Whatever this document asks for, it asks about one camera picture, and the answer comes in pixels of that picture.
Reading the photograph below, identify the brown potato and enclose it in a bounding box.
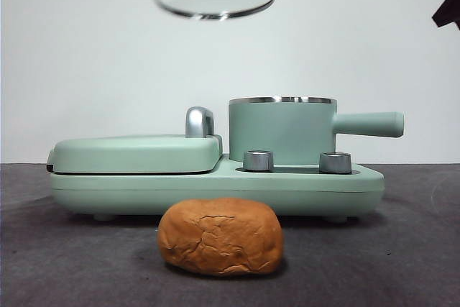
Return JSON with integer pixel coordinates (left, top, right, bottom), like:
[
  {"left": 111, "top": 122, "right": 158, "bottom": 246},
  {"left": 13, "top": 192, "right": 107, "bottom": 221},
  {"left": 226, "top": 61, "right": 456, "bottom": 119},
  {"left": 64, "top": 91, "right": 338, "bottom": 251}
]
[{"left": 157, "top": 197, "right": 284, "bottom": 277}]

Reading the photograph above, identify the mint green steamer pot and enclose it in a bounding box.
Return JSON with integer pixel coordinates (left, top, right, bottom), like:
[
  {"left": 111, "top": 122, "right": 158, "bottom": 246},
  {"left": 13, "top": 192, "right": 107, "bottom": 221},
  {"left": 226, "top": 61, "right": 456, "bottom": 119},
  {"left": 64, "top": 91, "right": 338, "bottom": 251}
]
[{"left": 228, "top": 96, "right": 405, "bottom": 165}]

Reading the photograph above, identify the silver control knob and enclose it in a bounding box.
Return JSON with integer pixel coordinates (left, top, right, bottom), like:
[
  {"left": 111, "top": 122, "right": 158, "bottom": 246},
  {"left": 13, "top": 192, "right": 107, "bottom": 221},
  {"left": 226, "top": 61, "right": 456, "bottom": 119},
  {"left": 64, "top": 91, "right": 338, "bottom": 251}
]
[
  {"left": 318, "top": 151, "right": 353, "bottom": 175},
  {"left": 242, "top": 149, "right": 275, "bottom": 173}
]

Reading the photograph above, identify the mint green breakfast maker base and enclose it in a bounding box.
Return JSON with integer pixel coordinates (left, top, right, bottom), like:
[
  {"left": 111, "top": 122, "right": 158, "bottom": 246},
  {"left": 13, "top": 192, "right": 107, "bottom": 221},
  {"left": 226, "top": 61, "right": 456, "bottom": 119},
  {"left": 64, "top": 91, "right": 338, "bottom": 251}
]
[{"left": 48, "top": 153, "right": 385, "bottom": 223}]

